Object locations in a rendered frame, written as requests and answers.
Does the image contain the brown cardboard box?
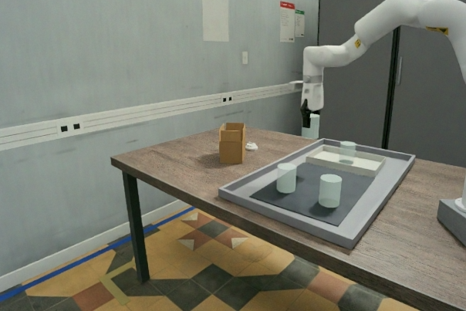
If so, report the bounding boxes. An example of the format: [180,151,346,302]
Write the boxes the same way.
[219,123,245,164]

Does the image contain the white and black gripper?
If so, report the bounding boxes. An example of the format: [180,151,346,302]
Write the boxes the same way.
[300,83,323,128]

